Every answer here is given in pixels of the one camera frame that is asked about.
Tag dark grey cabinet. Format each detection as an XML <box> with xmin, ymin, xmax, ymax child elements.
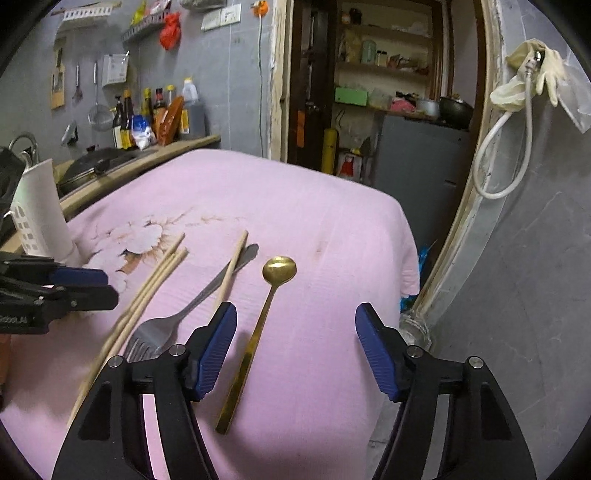
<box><xmin>372</xmin><ymin>113</ymin><xmax>472</xmax><ymax>217</ymax></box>

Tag wooden knife holder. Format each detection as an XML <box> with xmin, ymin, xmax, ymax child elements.
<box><xmin>51</xmin><ymin>37</ymin><xmax>66</xmax><ymax>109</ymax></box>

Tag black wok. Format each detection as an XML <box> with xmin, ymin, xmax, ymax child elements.
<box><xmin>58</xmin><ymin>147</ymin><xmax>139</xmax><ymax>195</ymax></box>

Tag wooden countertop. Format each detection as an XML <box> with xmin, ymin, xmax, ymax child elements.
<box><xmin>55</xmin><ymin>135</ymin><xmax>221</xmax><ymax>217</ymax></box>

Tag wooden door frame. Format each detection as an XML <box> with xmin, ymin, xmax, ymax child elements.
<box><xmin>268</xmin><ymin>0</ymin><xmax>506</xmax><ymax>319</ymax></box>

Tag white box on wall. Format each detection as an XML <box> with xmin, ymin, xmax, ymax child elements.
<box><xmin>102</xmin><ymin>53</ymin><xmax>130</xmax><ymax>86</ymax></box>

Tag steel fork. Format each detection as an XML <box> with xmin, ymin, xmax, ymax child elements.
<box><xmin>124</xmin><ymin>244</ymin><xmax>260</xmax><ymax>365</ymax></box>

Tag gold spoon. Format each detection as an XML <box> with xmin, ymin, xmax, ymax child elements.
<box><xmin>215</xmin><ymin>256</ymin><xmax>297</xmax><ymax>435</ymax></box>

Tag white hose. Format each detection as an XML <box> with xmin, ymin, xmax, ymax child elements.
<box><xmin>472</xmin><ymin>51</ymin><xmax>536</xmax><ymax>200</ymax></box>

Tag steel faucet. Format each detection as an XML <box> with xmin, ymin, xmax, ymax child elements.
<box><xmin>8</xmin><ymin>133</ymin><xmax>38</xmax><ymax>160</ymax></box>

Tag pink floral tablecloth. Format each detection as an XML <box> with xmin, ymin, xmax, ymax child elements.
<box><xmin>0</xmin><ymin>148</ymin><xmax>421</xmax><ymax>480</ymax></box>

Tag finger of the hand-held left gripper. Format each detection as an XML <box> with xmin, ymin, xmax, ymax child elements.
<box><xmin>0</xmin><ymin>282</ymin><xmax>120</xmax><ymax>324</ymax></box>
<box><xmin>0</xmin><ymin>258</ymin><xmax>110</xmax><ymax>289</ymax></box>

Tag black cooking pot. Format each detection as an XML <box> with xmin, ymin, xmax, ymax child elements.
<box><xmin>438</xmin><ymin>95</ymin><xmax>474</xmax><ymax>129</ymax></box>

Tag white wall basket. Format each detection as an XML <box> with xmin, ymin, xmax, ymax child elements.
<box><xmin>62</xmin><ymin>2</ymin><xmax>114</xmax><ymax>21</ymax></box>

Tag white plastic utensil holder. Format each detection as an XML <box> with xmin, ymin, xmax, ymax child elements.
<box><xmin>9</xmin><ymin>159</ymin><xmax>81</xmax><ymax>266</ymax></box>

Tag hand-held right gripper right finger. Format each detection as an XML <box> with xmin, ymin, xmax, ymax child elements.
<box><xmin>355</xmin><ymin>302</ymin><xmax>539</xmax><ymax>480</ymax></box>

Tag white wall socket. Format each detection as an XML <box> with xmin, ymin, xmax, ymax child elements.
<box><xmin>202</xmin><ymin>4</ymin><xmax>242</xmax><ymax>31</ymax></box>

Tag metal wall shelf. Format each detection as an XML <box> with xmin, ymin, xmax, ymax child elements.
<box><xmin>121</xmin><ymin>14</ymin><xmax>169</xmax><ymax>42</ymax></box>

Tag snack packets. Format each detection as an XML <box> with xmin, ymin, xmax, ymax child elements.
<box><xmin>131</xmin><ymin>0</ymin><xmax>171</xmax><ymax>24</ymax></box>

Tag cream rubber gloves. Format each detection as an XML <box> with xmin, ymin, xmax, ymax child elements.
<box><xmin>490</xmin><ymin>41</ymin><xmax>566</xmax><ymax>112</ymax></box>

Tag hanging mesh strainer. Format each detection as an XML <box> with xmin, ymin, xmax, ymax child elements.
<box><xmin>89</xmin><ymin>62</ymin><xmax>114</xmax><ymax>131</ymax></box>

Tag green box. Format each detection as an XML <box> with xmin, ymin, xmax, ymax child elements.
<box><xmin>335</xmin><ymin>87</ymin><xmax>369</xmax><ymax>107</ymax></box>

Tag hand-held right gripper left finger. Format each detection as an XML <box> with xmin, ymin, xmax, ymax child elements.
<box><xmin>52</xmin><ymin>301</ymin><xmax>238</xmax><ymax>480</ymax></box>

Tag yellow canister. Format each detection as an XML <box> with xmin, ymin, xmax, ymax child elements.
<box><xmin>323</xmin><ymin>128</ymin><xmax>337</xmax><ymax>174</ymax></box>

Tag blue and white bag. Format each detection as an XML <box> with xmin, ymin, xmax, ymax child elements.
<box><xmin>131</xmin><ymin>115</ymin><xmax>158</xmax><ymax>149</ymax></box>

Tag wooden storage shelf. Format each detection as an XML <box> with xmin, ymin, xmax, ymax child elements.
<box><xmin>335</xmin><ymin>0</ymin><xmax>451</xmax><ymax>121</ymax></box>

